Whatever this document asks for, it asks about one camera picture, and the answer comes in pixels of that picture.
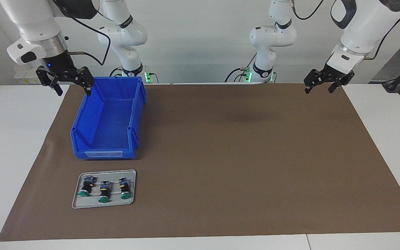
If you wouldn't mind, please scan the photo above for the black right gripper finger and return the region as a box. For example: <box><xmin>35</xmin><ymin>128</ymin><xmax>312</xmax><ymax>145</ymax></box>
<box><xmin>69</xmin><ymin>66</ymin><xmax>95</xmax><ymax>97</ymax></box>
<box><xmin>36</xmin><ymin>66</ymin><xmax>64</xmax><ymax>97</ymax></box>

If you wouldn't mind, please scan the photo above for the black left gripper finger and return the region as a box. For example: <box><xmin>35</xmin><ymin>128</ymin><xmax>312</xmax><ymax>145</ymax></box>
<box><xmin>328</xmin><ymin>76</ymin><xmax>348</xmax><ymax>94</ymax></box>
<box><xmin>303</xmin><ymin>69</ymin><xmax>328</xmax><ymax>94</ymax></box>

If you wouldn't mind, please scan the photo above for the green cap push button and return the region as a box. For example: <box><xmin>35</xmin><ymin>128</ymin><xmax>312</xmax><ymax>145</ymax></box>
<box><xmin>98</xmin><ymin>181</ymin><xmax>112</xmax><ymax>203</ymax></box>
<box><xmin>118</xmin><ymin>177</ymin><xmax>133</xmax><ymax>200</ymax></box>
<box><xmin>78</xmin><ymin>175</ymin><xmax>97</xmax><ymax>197</ymax></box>

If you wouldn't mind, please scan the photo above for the white power strip box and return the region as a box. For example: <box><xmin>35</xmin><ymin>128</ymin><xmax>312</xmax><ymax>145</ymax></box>
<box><xmin>14</xmin><ymin>67</ymin><xmax>44</xmax><ymax>85</ymax></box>

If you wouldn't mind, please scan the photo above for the blue plastic storage bin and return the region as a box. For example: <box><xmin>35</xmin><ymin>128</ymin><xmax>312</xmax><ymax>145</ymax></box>
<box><xmin>70</xmin><ymin>76</ymin><xmax>147</xmax><ymax>160</ymax></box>

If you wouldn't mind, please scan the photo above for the grey metal tray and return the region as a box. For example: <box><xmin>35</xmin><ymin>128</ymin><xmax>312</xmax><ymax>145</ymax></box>
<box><xmin>72</xmin><ymin>169</ymin><xmax>137</xmax><ymax>209</ymax></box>

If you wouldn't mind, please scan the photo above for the brown paper table mat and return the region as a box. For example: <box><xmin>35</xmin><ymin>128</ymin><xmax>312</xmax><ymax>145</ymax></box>
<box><xmin>0</xmin><ymin>83</ymin><xmax>400</xmax><ymax>242</ymax></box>

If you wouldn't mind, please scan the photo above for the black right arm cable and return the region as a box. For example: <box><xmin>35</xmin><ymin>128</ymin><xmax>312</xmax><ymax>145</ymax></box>
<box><xmin>65</xmin><ymin>10</ymin><xmax>112</xmax><ymax>66</ymax></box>

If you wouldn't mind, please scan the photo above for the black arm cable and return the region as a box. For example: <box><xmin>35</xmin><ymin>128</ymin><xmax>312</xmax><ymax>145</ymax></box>
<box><xmin>290</xmin><ymin>0</ymin><xmax>400</xmax><ymax>61</ymax></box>
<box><xmin>65</xmin><ymin>10</ymin><xmax>112</xmax><ymax>66</ymax></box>

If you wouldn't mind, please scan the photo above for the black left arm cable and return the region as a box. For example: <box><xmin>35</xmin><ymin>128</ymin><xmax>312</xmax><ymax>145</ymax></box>
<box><xmin>290</xmin><ymin>0</ymin><xmax>400</xmax><ymax>61</ymax></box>

